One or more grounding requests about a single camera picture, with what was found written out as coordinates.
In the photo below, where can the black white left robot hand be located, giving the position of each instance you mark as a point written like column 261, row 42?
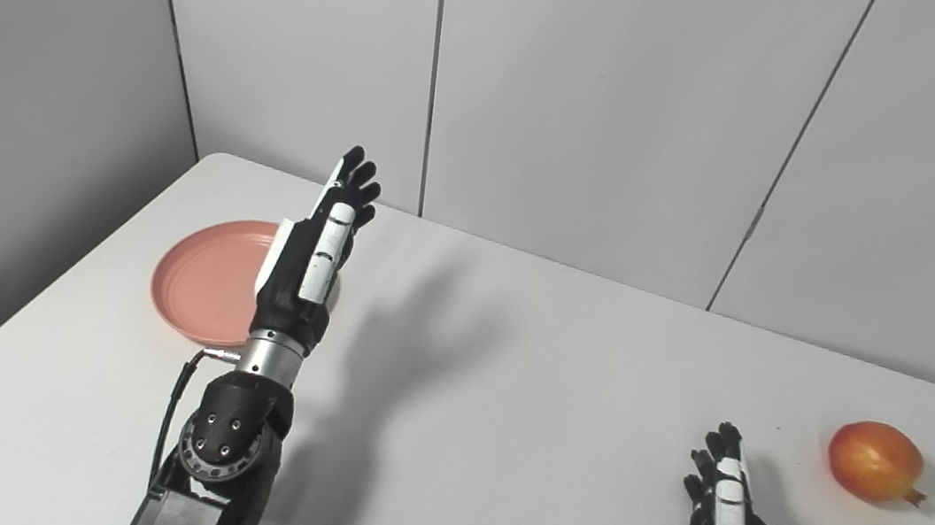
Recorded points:
column 286, row 285

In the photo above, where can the pink round plate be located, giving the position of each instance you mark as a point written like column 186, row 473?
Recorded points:
column 206, row 284

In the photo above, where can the red yellow pomegranate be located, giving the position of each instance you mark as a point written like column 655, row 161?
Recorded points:
column 871, row 459

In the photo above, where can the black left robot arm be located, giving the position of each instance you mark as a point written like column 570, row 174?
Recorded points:
column 232, row 439

